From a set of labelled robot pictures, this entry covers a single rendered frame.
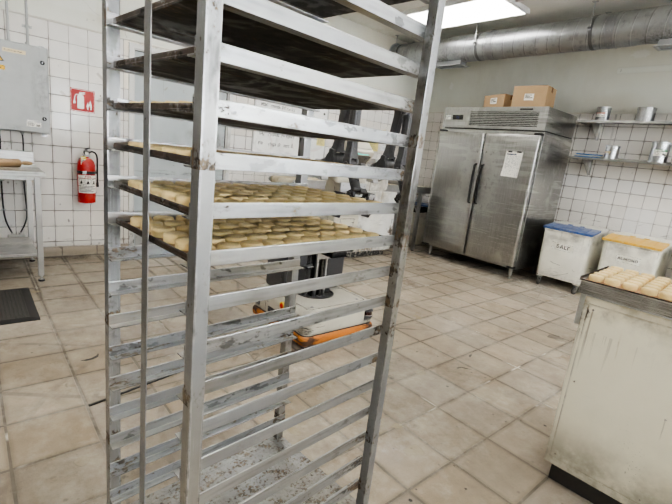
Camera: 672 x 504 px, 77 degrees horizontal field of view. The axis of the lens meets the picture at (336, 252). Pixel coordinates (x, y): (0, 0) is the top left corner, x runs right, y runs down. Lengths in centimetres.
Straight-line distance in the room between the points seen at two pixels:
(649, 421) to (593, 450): 25
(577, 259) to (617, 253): 41
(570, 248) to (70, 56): 546
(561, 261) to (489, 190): 119
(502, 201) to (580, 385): 381
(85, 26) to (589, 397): 469
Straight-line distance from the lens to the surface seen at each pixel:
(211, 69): 77
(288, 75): 89
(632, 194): 606
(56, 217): 484
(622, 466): 213
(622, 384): 200
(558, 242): 561
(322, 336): 282
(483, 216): 572
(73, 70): 481
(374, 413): 139
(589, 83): 640
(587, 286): 195
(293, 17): 91
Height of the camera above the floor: 127
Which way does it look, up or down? 13 degrees down
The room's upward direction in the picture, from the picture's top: 7 degrees clockwise
